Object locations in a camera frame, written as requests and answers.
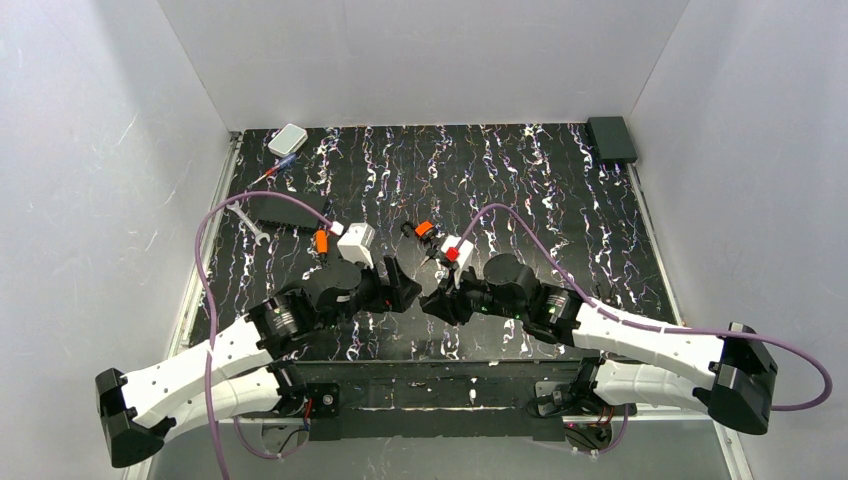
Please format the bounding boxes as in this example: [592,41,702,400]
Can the black flat box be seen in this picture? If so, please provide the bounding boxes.
[254,192,331,234]

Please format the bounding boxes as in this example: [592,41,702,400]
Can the left aluminium rail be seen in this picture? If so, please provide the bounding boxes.
[122,131,241,480]

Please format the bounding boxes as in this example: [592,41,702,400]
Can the red blue screwdriver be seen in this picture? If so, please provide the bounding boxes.
[249,153,297,187]

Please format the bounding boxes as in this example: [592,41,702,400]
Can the silver wrench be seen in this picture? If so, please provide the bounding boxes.
[226,201,270,246]

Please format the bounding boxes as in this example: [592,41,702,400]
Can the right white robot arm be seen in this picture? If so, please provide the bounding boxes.
[420,254,778,435]

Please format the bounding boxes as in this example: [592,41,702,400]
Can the white rounded box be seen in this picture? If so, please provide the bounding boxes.
[267,123,308,157]

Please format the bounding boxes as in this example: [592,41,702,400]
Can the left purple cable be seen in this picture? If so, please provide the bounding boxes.
[193,191,346,480]

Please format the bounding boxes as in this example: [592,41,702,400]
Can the black front base bar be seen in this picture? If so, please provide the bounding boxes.
[168,359,704,443]

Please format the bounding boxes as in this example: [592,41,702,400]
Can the right aluminium rail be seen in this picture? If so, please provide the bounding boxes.
[627,165,754,479]

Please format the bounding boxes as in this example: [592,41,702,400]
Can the aluminium rail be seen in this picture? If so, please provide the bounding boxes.
[122,131,241,480]
[627,165,754,479]

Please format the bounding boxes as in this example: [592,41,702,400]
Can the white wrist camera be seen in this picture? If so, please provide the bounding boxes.
[337,223,376,269]
[434,235,474,289]

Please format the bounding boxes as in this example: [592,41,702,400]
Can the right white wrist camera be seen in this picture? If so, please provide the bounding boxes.
[434,235,474,289]

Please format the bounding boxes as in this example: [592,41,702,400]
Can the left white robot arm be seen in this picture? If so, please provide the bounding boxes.
[95,256,422,468]

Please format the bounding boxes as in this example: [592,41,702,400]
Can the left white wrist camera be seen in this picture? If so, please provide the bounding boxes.
[337,223,376,269]

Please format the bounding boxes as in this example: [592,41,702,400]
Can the black box in corner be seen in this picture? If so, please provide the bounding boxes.
[586,116,638,166]

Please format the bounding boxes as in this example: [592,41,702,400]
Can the black keys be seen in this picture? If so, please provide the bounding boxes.
[419,238,441,267]

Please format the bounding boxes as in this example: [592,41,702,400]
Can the orange black padlock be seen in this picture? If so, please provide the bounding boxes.
[401,221,437,242]

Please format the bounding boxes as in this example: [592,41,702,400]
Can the orange handled screwdriver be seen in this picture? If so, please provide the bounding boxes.
[313,230,329,263]

